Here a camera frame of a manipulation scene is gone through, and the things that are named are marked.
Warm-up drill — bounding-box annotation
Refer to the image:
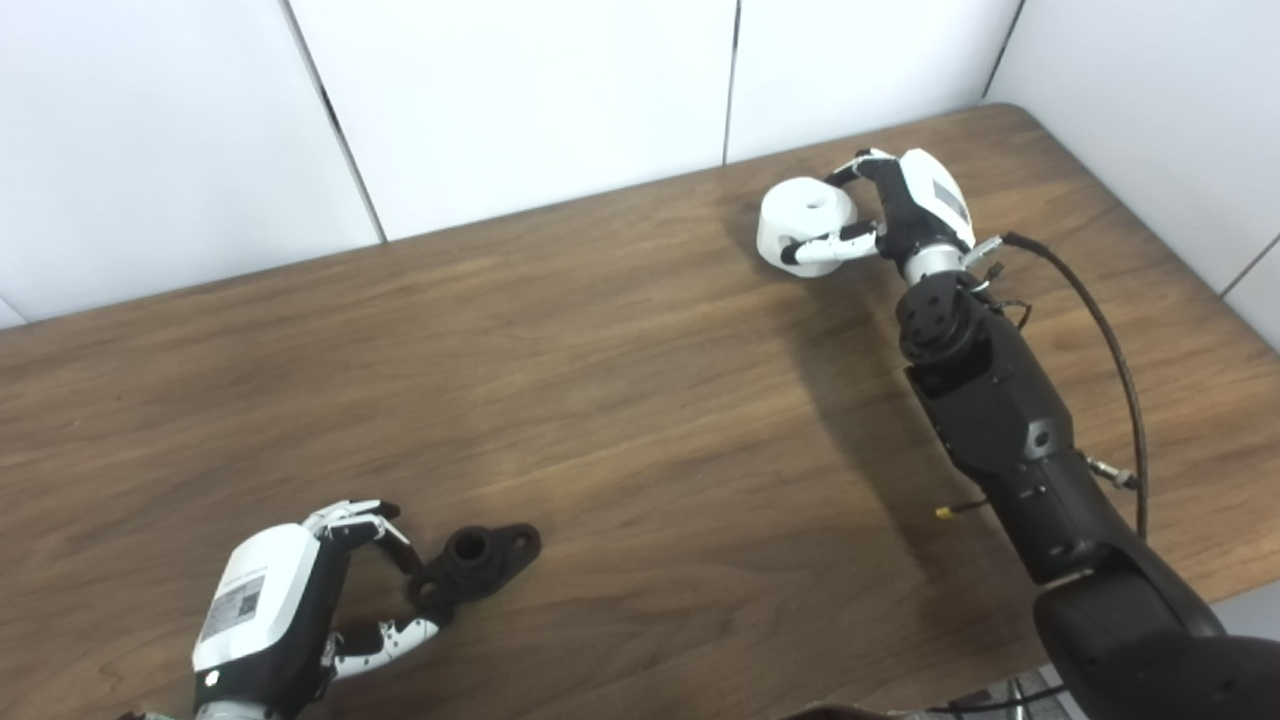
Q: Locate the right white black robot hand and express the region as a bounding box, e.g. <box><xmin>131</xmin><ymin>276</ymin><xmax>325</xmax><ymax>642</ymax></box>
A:
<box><xmin>780</xmin><ymin>148</ymin><xmax>979</xmax><ymax>286</ymax></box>

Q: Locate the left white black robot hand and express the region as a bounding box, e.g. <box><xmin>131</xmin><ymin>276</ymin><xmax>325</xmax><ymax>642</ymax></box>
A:
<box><xmin>190</xmin><ymin>499</ymin><xmax>443</xmax><ymax>720</ymax></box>

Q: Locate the round white plastic piece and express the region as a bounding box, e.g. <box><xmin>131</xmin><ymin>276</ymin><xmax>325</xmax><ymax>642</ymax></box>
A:
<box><xmin>756</xmin><ymin>176</ymin><xmax>861</xmax><ymax>278</ymax></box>

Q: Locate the black flanged holder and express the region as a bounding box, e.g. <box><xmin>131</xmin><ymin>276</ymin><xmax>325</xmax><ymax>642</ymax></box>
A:
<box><xmin>407</xmin><ymin>523</ymin><xmax>543</xmax><ymax>613</ymax></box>

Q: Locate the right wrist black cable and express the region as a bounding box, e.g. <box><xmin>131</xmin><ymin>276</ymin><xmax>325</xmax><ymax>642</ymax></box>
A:
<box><xmin>965</xmin><ymin>232</ymin><xmax>1149</xmax><ymax>541</ymax></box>

